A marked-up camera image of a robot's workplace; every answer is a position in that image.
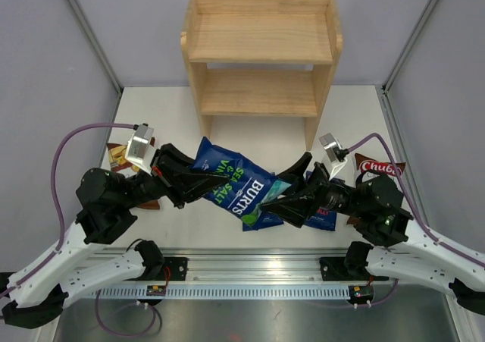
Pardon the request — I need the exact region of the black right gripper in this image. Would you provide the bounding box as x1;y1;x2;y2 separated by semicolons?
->
258;151;366;227

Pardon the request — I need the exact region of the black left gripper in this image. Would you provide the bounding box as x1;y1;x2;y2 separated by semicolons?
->
120;143;231;210

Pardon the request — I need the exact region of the blue Burts spicy chilli bag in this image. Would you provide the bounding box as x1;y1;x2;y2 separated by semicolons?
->
242;212;284;232

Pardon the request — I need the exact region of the blue Burts sea salt bag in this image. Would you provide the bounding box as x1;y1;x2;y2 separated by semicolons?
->
192;137;290;225

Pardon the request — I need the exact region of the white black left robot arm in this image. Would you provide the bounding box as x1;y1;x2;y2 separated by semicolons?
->
1;143;229;329

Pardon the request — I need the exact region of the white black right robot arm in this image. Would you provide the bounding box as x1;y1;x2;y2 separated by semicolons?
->
262;149;484;315

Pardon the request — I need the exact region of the brown Chuba cassava chips bag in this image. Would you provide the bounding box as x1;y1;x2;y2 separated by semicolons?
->
106;143;161;211

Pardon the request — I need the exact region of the wooden two-tier shelf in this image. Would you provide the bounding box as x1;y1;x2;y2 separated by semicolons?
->
180;0;343;149

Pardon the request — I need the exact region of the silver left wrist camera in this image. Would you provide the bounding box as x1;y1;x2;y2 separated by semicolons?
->
125;124;156;174

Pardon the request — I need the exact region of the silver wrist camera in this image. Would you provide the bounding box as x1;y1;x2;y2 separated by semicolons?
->
319;133;349;180
125;124;156;174

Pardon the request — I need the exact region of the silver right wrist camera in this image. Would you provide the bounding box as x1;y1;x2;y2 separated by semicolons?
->
319;133;349;180

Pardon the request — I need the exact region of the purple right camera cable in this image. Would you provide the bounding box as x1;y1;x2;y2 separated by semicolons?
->
343;132;485;267

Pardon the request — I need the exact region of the purple camera cable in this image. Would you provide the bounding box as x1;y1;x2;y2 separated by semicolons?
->
0;122;139;301
343;132;485;267

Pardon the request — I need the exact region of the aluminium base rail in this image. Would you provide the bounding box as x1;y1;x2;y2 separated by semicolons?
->
64;247;462;301

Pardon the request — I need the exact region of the grey aluminium frame post right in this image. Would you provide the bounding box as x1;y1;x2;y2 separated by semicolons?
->
380;0;454;93

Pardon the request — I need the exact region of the grey aluminium frame post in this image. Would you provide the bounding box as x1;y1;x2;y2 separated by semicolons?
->
65;0;124;98
380;0;454;93

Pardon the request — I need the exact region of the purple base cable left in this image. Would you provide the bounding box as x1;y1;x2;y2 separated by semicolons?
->
94;288;163;336

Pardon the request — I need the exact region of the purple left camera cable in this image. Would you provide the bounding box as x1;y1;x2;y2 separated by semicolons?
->
0;122;139;301

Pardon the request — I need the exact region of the grey aluminium frame post left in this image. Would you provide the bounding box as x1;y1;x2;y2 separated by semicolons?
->
65;0;124;98

